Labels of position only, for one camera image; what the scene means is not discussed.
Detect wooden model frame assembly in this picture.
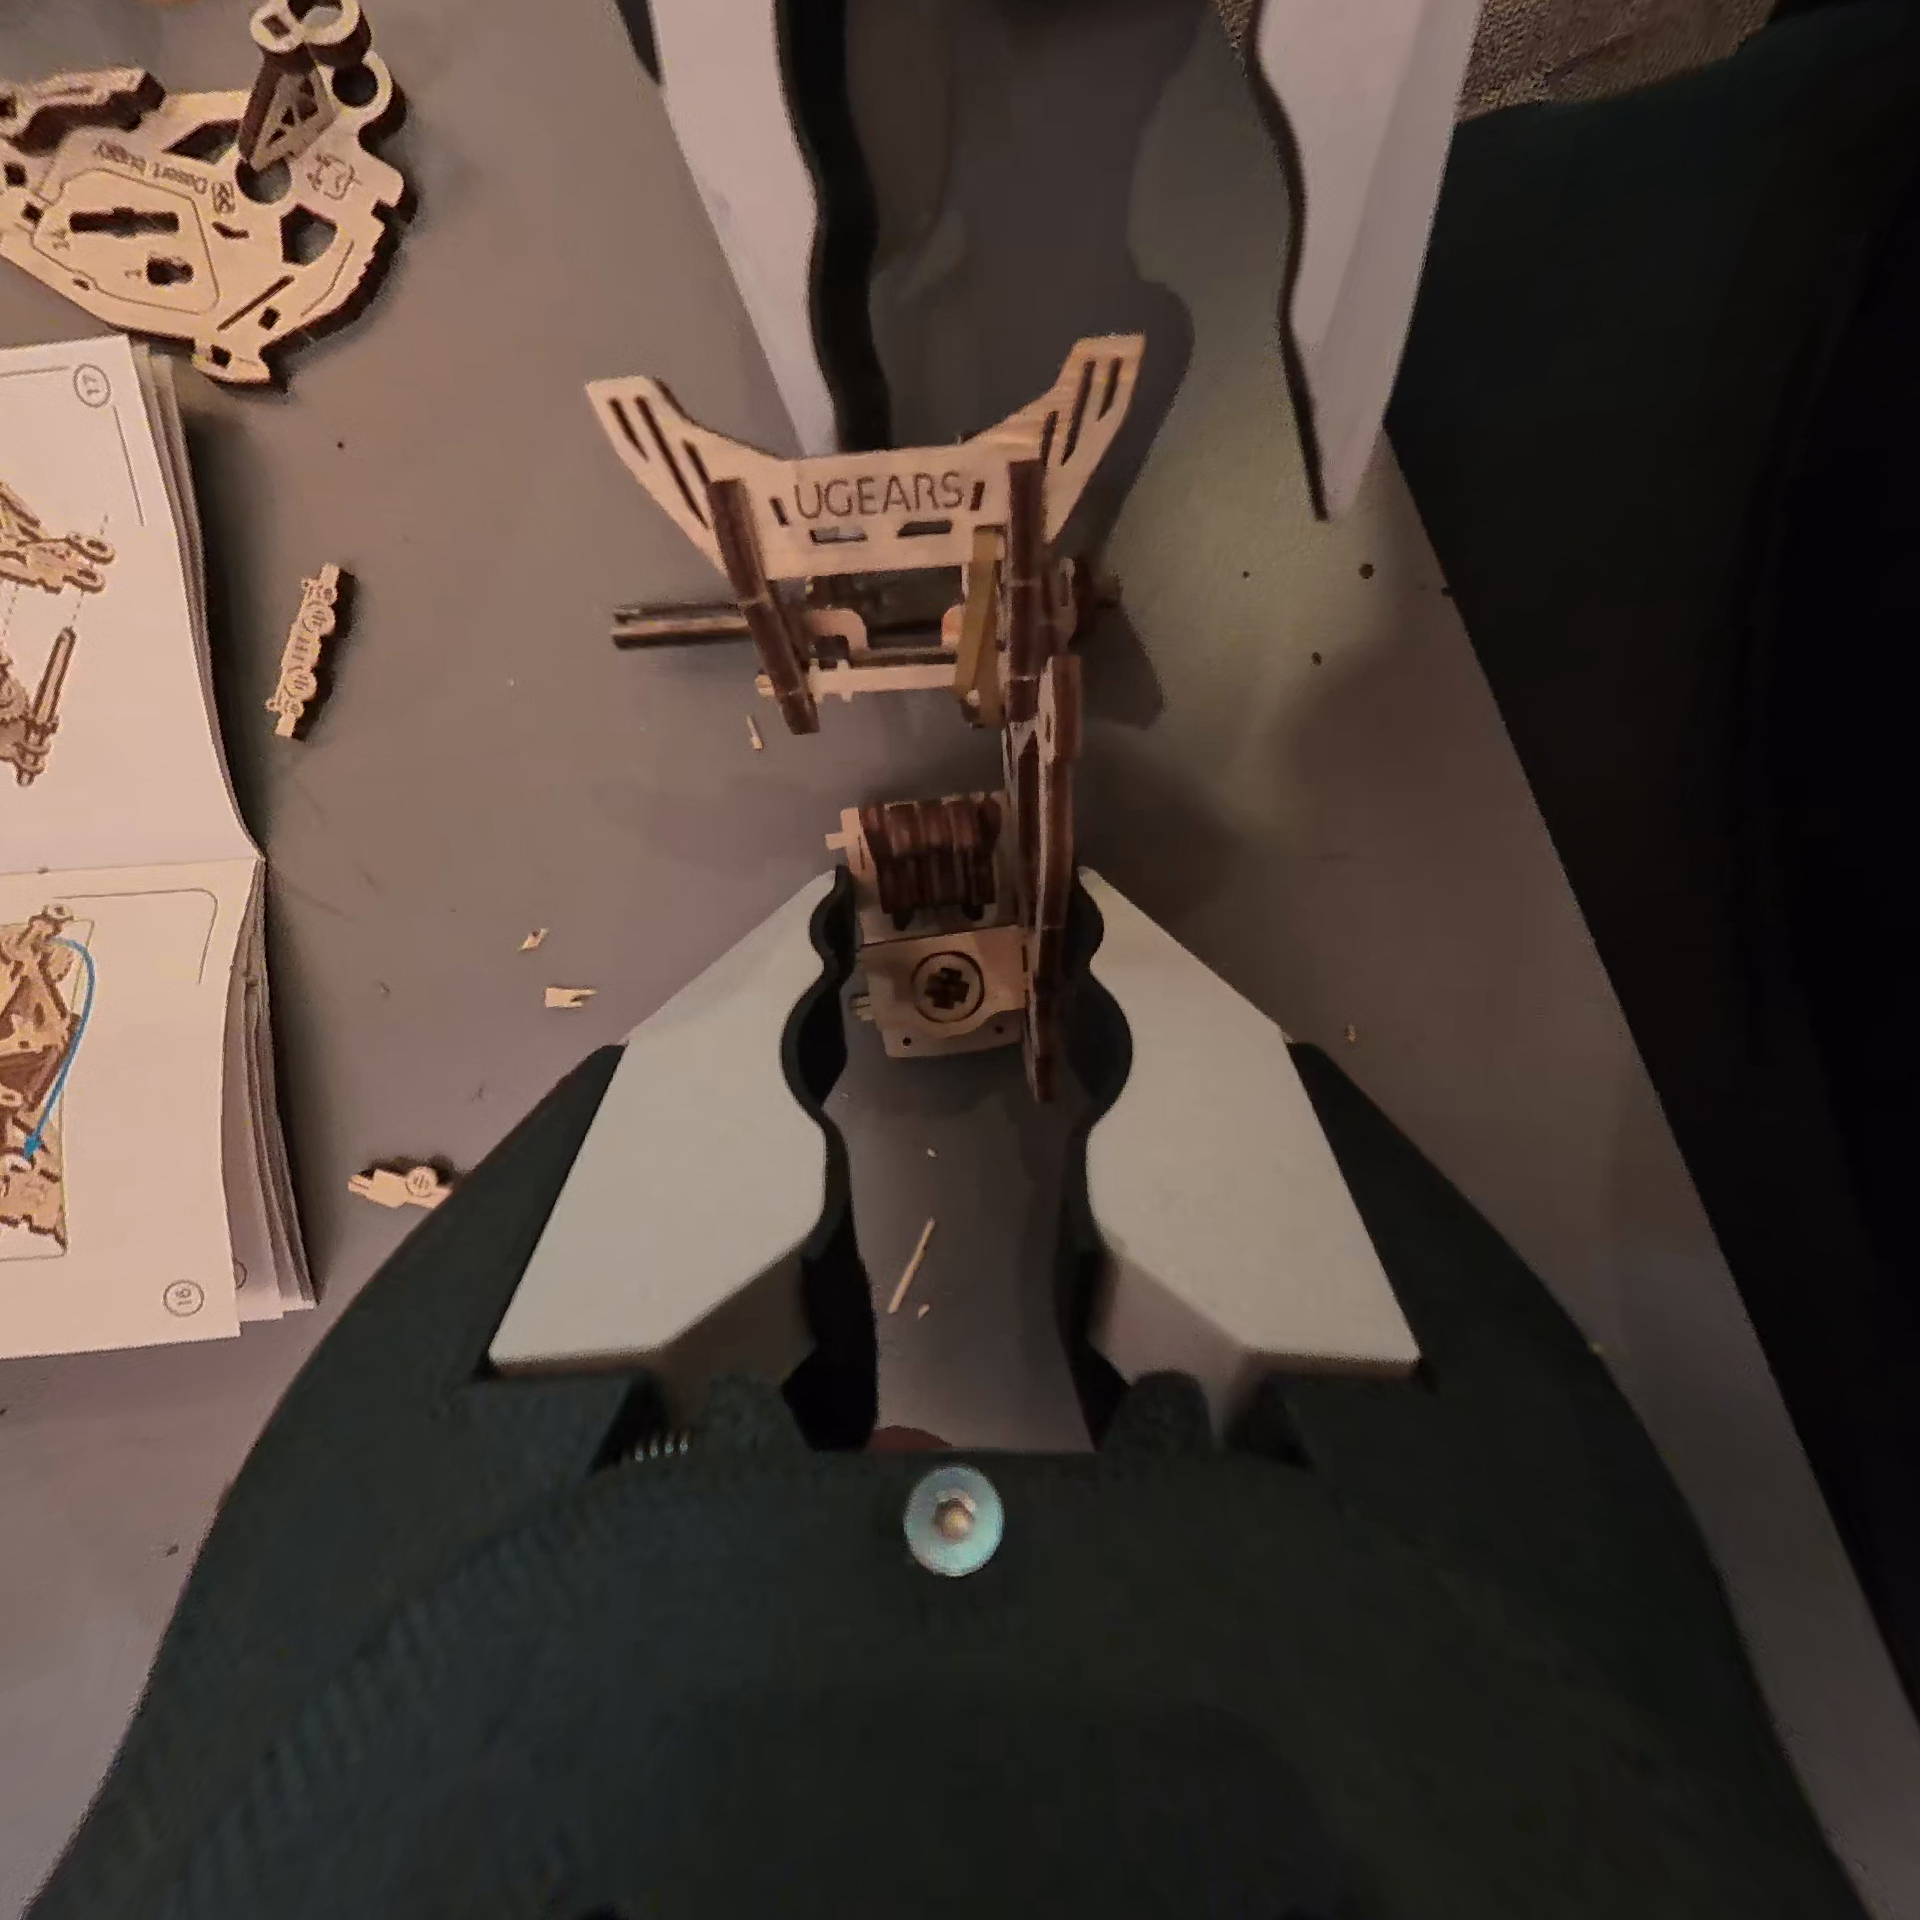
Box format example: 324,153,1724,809
584,334,1150,1103

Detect scattered wood chips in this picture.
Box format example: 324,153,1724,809
517,718,938,1319

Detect small wooden toothed strip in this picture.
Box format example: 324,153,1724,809
266,564,357,740

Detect open instruction booklet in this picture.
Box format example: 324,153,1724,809
0,336,317,1360

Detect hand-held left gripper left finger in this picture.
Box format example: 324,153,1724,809
487,873,885,1450

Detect wooden side panel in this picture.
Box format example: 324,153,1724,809
0,0,408,388

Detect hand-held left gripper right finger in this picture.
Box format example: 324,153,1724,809
1054,871,1423,1449

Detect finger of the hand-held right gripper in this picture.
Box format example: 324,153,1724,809
652,0,895,452
1256,0,1489,521

